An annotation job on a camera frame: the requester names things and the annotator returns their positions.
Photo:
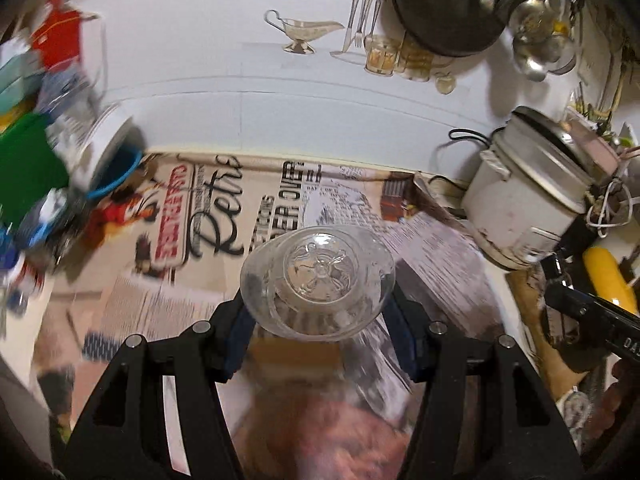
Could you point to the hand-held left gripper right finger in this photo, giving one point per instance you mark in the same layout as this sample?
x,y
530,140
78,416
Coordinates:
x,y
402,340

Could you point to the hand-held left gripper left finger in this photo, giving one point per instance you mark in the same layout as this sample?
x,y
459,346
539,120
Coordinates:
x,y
240,340

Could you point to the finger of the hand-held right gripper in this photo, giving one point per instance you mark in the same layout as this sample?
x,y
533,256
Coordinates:
x,y
575,307

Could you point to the clear plastic bottle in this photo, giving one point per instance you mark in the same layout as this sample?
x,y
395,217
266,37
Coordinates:
x,y
317,280

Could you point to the person's right hand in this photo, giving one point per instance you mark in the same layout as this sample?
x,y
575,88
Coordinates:
x,y
625,385

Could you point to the yellow round object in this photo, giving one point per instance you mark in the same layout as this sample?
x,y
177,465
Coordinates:
x,y
607,277

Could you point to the white rice cooker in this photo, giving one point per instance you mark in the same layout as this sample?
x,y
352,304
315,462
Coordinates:
x,y
525,200

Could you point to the newspaper print tablecloth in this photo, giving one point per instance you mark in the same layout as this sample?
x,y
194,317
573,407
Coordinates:
x,y
210,220

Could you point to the pink bowl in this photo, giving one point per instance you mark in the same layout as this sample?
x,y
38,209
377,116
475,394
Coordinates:
x,y
595,145

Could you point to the blue bowl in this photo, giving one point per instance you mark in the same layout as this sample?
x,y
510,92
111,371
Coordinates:
x,y
127,167

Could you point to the green box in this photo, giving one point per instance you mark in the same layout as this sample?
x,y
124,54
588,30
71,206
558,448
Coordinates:
x,y
30,170

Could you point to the metal ladle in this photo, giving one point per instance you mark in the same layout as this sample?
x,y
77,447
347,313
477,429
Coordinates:
x,y
532,20

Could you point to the black hanging pan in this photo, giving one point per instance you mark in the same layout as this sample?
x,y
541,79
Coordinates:
x,y
440,5

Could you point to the teal tissue box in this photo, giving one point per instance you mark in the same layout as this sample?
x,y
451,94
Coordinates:
x,y
17,80

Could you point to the red package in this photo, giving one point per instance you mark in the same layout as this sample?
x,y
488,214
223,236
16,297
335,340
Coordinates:
x,y
57,35

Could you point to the glass jars wall sticker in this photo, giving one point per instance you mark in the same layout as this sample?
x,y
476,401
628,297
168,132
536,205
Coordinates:
x,y
395,55

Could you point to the gravy boat wall sticker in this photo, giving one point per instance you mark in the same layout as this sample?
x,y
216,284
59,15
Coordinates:
x,y
305,30

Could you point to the cutlery wall sticker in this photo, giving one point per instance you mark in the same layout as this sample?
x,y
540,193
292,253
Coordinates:
x,y
360,15

